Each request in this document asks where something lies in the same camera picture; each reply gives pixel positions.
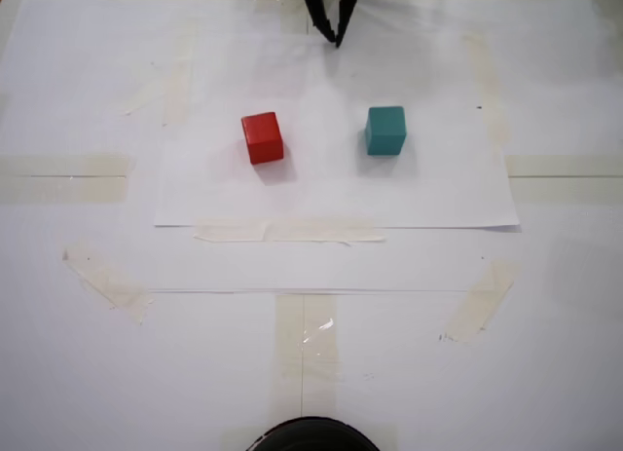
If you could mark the large white paper sheet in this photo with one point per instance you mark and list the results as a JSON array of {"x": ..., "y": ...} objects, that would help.
[{"x": 97, "y": 227}]

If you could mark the clear packing tape strip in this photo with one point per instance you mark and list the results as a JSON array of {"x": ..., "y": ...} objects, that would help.
[{"x": 306, "y": 353}]

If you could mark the red cube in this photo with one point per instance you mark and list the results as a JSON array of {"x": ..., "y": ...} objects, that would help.
[{"x": 263, "y": 141}]

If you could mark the black round object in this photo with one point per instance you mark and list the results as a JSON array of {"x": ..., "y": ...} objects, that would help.
[{"x": 316, "y": 436}]

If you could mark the small white paper sheet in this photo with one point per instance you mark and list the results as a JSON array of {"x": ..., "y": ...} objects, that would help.
[{"x": 331, "y": 193}]

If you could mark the beige masking tape strip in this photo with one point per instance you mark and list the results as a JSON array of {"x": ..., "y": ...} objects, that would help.
[
  {"x": 63, "y": 188},
  {"x": 297, "y": 17},
  {"x": 109, "y": 280},
  {"x": 564, "y": 188},
  {"x": 479, "y": 302},
  {"x": 489, "y": 95},
  {"x": 146, "y": 98},
  {"x": 181, "y": 71},
  {"x": 292, "y": 233}
]

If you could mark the teal blue cube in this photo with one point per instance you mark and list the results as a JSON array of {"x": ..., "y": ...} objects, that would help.
[{"x": 387, "y": 134}]

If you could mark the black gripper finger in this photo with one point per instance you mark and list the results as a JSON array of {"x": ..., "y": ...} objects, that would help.
[
  {"x": 318, "y": 10},
  {"x": 349, "y": 5}
]

